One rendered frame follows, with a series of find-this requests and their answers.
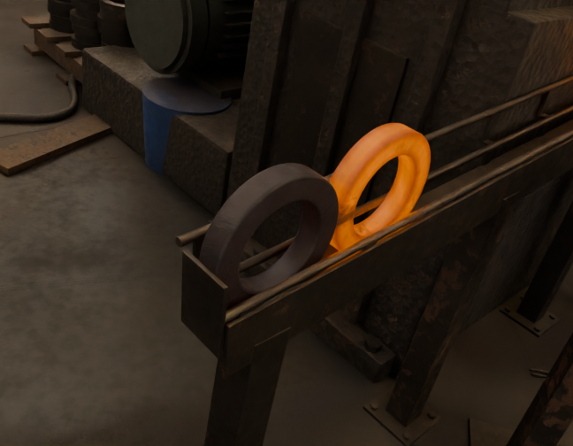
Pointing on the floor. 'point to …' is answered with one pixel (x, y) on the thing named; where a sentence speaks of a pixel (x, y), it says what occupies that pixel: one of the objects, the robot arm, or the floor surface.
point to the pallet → (77, 32)
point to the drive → (210, 51)
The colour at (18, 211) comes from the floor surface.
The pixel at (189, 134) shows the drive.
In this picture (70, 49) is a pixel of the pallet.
